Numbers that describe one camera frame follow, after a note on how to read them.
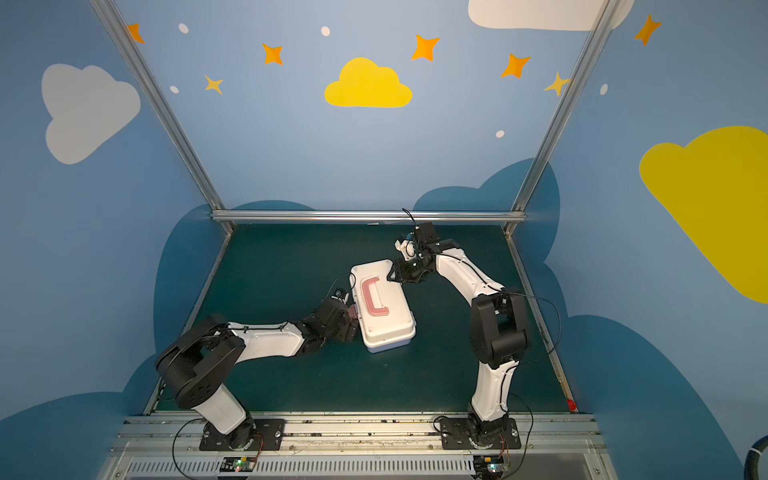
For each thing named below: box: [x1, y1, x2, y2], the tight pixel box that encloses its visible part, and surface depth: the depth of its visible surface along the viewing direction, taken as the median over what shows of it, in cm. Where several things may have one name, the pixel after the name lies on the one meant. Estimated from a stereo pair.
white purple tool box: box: [349, 259, 416, 353], surface depth 87 cm
